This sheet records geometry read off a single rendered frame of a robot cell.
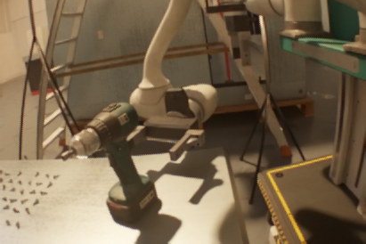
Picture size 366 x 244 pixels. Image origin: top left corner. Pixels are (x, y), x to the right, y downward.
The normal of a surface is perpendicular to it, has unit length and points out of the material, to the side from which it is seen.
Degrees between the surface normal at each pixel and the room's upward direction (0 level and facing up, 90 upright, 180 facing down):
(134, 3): 90
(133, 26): 90
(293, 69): 90
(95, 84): 90
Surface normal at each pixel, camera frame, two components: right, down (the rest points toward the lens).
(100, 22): -0.07, 0.32
